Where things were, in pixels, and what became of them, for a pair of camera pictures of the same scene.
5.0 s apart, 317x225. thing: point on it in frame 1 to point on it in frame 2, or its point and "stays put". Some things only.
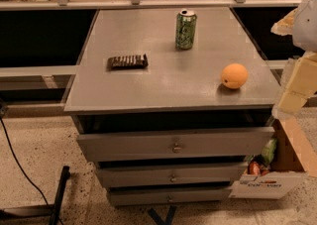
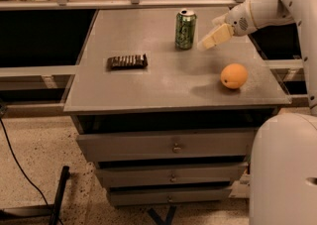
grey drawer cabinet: (170, 104) stays put
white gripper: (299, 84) to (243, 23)
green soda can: (185, 29) stays put
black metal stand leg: (65, 174) stays put
